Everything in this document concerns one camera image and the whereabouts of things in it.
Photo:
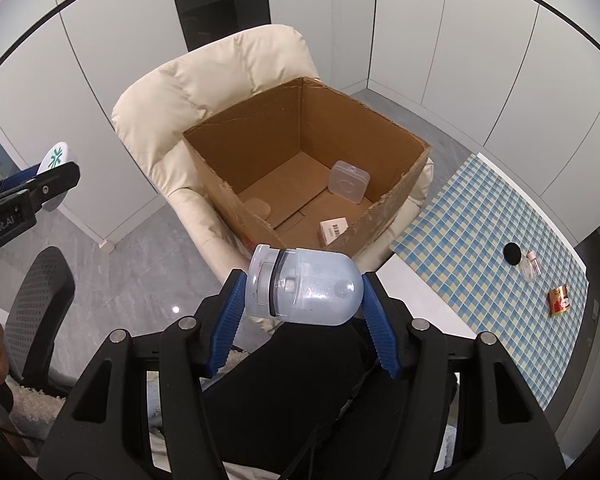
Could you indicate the translucent blue dome case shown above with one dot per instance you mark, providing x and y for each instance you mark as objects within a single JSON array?
[{"x": 310, "y": 285}]

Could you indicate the small cream carton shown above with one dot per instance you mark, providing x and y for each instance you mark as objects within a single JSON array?
[{"x": 332, "y": 230}]

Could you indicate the white panelled cabinet front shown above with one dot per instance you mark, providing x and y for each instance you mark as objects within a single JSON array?
[{"x": 430, "y": 25}]

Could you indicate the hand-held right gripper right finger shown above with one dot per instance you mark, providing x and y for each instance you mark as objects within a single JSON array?
[{"x": 380, "y": 330}]

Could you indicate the translucent square plastic container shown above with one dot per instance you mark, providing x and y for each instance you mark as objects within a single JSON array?
[{"x": 349, "y": 182}]

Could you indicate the cream padded armchair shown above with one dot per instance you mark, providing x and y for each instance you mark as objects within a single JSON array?
[{"x": 180, "y": 90}]

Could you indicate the blue yellow checkered tablecloth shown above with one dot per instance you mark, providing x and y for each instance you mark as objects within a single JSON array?
[{"x": 455, "y": 220}]

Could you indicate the black glass cabinet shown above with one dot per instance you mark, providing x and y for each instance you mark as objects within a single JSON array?
[{"x": 220, "y": 0}]

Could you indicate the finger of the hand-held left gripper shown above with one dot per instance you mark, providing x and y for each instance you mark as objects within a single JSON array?
[
  {"x": 55, "y": 180},
  {"x": 17, "y": 176}
]

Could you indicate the black round compact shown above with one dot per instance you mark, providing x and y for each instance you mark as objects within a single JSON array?
[{"x": 511, "y": 253}]

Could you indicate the copper red tin can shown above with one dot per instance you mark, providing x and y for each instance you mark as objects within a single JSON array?
[{"x": 559, "y": 301}]

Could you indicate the white table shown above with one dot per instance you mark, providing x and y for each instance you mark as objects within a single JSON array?
[{"x": 420, "y": 300}]

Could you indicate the black mesh office chair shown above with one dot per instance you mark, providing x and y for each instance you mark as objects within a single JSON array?
[{"x": 35, "y": 300}]

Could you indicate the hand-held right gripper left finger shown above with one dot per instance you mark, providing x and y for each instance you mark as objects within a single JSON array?
[{"x": 227, "y": 320}]

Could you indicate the white round jar green print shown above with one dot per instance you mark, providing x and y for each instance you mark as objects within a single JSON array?
[{"x": 55, "y": 160}]

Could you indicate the brown cardboard box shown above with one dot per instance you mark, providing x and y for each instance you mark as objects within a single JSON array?
[{"x": 260, "y": 140}]

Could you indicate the small clear bottle pink cap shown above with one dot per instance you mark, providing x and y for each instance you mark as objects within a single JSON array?
[{"x": 530, "y": 270}]

